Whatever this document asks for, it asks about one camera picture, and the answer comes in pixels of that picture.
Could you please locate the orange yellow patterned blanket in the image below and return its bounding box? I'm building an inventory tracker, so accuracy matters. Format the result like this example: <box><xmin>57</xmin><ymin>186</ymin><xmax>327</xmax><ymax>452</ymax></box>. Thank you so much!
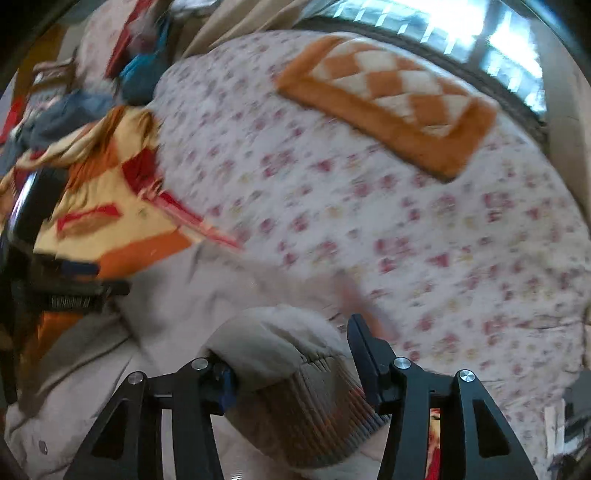
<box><xmin>0</xmin><ymin>105</ymin><xmax>241</xmax><ymax>370</ymax></box>

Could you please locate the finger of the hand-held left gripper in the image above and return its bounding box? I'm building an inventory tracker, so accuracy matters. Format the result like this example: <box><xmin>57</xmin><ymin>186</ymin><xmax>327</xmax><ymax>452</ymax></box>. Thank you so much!
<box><xmin>25</xmin><ymin>265</ymin><xmax>132</xmax><ymax>315</ymax></box>

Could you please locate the teal bag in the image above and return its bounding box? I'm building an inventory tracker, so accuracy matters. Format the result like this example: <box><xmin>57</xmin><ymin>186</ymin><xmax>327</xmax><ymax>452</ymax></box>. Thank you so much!
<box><xmin>120</xmin><ymin>18</ymin><xmax>171</xmax><ymax>106</ymax></box>

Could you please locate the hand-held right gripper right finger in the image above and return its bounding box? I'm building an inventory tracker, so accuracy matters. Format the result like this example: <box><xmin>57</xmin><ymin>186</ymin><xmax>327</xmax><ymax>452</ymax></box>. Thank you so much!
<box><xmin>346</xmin><ymin>314</ymin><xmax>539</xmax><ymax>480</ymax></box>

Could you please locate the beige curtain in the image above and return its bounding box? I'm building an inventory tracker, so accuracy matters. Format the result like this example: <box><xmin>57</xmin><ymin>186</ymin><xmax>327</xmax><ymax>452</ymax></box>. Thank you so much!
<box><xmin>180</xmin><ymin>0</ymin><xmax>342</xmax><ymax>58</ymax></box>
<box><xmin>538</xmin><ymin>25</ymin><xmax>591</xmax><ymax>204</ymax></box>

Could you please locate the blue clothes pile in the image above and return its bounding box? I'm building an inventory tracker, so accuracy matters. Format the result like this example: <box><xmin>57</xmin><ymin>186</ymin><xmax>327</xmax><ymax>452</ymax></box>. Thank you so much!
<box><xmin>0</xmin><ymin>90</ymin><xmax>118</xmax><ymax>176</ymax></box>

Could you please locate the orange checkered cushion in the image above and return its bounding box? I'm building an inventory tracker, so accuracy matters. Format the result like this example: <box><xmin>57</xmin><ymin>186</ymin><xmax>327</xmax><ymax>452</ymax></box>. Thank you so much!
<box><xmin>276</xmin><ymin>36</ymin><xmax>499</xmax><ymax>182</ymax></box>

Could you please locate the beige jacket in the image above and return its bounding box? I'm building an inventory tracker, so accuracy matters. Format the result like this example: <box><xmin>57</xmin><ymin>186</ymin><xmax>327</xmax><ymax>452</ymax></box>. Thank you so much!
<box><xmin>4</xmin><ymin>244</ymin><xmax>398</xmax><ymax>480</ymax></box>

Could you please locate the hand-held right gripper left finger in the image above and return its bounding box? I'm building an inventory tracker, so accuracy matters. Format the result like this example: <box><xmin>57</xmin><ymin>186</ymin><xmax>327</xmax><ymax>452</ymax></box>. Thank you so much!
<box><xmin>62</xmin><ymin>357</ymin><xmax>238</xmax><ymax>480</ymax></box>

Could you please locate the floral bed quilt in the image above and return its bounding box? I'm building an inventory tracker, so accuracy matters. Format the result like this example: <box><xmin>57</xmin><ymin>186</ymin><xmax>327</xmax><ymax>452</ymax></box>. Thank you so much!
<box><xmin>152</xmin><ymin>30</ymin><xmax>589</xmax><ymax>480</ymax></box>

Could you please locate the window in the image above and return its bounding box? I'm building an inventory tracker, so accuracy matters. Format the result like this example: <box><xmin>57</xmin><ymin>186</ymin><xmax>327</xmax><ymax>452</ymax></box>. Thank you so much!
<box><xmin>305</xmin><ymin>0</ymin><xmax>548</xmax><ymax>116</ymax></box>

